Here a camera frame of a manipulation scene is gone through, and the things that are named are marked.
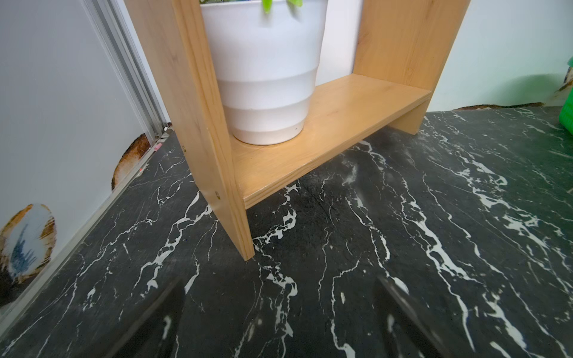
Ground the green plastic basket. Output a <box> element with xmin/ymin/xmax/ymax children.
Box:
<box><xmin>559</xmin><ymin>58</ymin><xmax>573</xmax><ymax>134</ymax></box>

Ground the white plant pot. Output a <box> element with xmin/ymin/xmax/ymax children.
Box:
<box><xmin>200</xmin><ymin>1</ymin><xmax>328</xmax><ymax>146</ymax></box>

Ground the wooden shelf stand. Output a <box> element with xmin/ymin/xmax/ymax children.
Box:
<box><xmin>125</xmin><ymin>1</ymin><xmax>469</xmax><ymax>260</ymax></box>

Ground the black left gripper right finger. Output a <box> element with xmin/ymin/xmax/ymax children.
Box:
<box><xmin>375</xmin><ymin>276</ymin><xmax>452</xmax><ymax>357</ymax></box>

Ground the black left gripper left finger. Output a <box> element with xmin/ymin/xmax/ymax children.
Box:
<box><xmin>101</xmin><ymin>278</ymin><xmax>185</xmax><ymax>357</ymax></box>

